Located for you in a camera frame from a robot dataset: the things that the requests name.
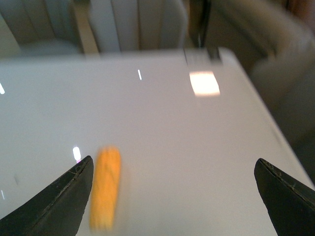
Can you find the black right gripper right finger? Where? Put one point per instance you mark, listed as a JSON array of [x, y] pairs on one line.
[[290, 204]]

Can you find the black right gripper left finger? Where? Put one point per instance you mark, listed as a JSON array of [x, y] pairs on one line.
[[58, 209]]

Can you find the yellow corn cob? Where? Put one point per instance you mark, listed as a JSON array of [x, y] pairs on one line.
[[105, 189]]

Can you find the grey chair near table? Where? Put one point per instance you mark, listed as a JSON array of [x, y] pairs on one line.
[[287, 87]]

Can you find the black white table sticker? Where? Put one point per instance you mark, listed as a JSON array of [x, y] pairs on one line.
[[198, 56]]

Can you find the brown sofa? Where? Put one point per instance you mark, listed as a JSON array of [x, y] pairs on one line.
[[256, 30]]

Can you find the beige left dining chair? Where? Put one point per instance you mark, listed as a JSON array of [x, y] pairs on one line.
[[42, 27]]

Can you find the beige dining chair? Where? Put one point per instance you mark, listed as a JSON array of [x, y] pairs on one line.
[[42, 27], [134, 25]]

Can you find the beige right dining chair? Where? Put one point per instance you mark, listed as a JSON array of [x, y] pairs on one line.
[[134, 25]]

